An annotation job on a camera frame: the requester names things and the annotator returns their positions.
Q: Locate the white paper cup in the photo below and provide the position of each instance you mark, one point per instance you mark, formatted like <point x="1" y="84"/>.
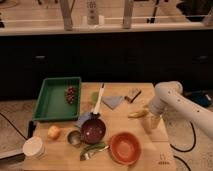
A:
<point x="34" y="147"/>

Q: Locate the orange fruit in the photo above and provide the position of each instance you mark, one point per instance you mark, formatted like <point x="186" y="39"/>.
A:
<point x="53" y="132"/>

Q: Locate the red grape bunch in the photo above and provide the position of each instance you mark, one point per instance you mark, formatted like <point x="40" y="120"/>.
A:
<point x="70" y="94"/>

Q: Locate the blue cloth under pan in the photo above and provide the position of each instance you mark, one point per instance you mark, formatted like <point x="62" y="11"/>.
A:
<point x="83" y="118"/>

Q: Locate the green plastic tray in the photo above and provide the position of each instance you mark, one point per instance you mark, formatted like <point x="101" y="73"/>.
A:
<point x="51" y="103"/>

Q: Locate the small metal cup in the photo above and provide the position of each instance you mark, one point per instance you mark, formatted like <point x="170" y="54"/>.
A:
<point x="74" y="138"/>

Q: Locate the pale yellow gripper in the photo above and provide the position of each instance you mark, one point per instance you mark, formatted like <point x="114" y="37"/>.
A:
<point x="150" y="122"/>

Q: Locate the small brown box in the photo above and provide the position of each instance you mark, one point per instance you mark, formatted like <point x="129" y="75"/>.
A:
<point x="132" y="95"/>

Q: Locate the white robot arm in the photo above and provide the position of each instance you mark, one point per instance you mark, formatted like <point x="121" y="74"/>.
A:
<point x="170" y="93"/>

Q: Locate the green pepper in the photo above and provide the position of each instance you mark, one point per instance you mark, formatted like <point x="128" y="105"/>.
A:
<point x="91" y="148"/>

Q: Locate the red bowl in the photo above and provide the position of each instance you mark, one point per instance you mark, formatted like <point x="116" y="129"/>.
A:
<point x="124" y="148"/>

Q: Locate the yellow banana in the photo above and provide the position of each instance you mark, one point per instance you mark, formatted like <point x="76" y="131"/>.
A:
<point x="140" y="113"/>

